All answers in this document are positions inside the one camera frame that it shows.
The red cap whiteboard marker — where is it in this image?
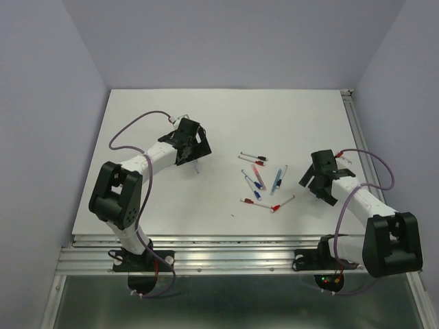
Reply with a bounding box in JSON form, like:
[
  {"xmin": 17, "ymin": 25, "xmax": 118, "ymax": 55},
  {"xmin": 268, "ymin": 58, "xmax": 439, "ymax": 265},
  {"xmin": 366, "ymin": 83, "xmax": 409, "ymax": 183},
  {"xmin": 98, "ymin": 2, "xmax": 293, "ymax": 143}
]
[{"xmin": 238, "ymin": 156, "xmax": 265, "ymax": 167}]

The red marker with end cap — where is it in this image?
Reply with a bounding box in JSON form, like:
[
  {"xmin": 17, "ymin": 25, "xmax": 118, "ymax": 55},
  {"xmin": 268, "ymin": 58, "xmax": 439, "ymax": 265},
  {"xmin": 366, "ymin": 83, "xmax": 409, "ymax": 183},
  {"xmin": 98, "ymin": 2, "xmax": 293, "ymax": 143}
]
[{"xmin": 270, "ymin": 195, "xmax": 295, "ymax": 213}]

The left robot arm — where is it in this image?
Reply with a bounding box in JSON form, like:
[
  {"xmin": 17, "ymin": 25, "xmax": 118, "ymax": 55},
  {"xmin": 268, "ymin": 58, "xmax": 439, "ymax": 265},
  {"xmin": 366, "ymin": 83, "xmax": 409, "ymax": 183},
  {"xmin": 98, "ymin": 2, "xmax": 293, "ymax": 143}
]
[{"xmin": 88, "ymin": 117, "xmax": 212, "ymax": 270}]

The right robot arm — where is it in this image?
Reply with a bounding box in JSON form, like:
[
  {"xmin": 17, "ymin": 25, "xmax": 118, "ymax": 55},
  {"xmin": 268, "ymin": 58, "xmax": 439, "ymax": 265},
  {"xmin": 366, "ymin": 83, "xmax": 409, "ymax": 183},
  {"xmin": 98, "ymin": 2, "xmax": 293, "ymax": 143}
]
[{"xmin": 293, "ymin": 149, "xmax": 423, "ymax": 278}]

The pink highlighter pen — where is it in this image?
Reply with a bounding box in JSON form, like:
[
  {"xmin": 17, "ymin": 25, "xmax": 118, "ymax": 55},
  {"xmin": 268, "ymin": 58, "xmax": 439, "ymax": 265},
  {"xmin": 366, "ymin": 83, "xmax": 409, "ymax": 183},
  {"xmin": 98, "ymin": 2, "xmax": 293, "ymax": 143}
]
[{"xmin": 251, "ymin": 164, "xmax": 266, "ymax": 191}]

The black marker beside highlighter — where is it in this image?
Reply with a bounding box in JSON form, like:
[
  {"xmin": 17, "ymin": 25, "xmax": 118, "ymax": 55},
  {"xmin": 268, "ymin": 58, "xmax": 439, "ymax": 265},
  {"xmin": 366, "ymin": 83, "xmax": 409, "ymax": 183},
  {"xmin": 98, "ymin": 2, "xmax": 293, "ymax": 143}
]
[{"xmin": 276, "ymin": 168, "xmax": 287, "ymax": 189}]

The black cap whiteboard marker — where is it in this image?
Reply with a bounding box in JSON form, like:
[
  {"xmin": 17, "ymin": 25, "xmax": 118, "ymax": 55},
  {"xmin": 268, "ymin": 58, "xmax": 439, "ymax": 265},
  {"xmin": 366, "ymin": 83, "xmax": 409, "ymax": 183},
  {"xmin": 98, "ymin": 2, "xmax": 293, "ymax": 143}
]
[{"xmin": 240, "ymin": 151, "xmax": 268, "ymax": 162}]

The blue cap whiteboard marker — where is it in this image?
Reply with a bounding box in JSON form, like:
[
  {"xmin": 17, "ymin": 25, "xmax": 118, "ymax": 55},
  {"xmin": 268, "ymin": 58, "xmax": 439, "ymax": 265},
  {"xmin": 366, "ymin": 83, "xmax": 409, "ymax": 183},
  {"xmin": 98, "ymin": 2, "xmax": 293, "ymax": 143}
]
[{"xmin": 241, "ymin": 169, "xmax": 265, "ymax": 191}]

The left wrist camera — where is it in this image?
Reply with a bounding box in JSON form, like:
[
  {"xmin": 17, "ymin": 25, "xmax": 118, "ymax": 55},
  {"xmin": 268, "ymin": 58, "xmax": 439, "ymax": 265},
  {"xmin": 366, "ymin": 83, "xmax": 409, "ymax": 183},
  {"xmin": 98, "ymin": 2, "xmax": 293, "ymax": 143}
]
[{"xmin": 168, "ymin": 114, "xmax": 189, "ymax": 125}]

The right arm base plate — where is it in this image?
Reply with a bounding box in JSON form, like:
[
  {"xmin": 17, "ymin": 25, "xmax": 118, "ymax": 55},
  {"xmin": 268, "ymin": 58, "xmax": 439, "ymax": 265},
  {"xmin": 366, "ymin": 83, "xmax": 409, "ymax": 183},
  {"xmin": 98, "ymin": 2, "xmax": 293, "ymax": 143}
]
[{"xmin": 292, "ymin": 234, "xmax": 358, "ymax": 271}]

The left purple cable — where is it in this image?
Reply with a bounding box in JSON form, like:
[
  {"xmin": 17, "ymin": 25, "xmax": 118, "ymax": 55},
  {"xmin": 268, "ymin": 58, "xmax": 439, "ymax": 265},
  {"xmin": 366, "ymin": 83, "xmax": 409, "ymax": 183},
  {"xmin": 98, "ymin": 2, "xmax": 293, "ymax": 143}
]
[{"xmin": 108, "ymin": 110, "xmax": 178, "ymax": 298}]

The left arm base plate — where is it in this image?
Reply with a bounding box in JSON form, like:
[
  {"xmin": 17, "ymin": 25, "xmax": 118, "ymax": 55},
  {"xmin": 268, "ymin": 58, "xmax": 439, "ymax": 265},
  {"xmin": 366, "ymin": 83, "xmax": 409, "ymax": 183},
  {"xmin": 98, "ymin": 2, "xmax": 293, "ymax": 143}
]
[{"xmin": 107, "ymin": 248, "xmax": 171, "ymax": 273}]

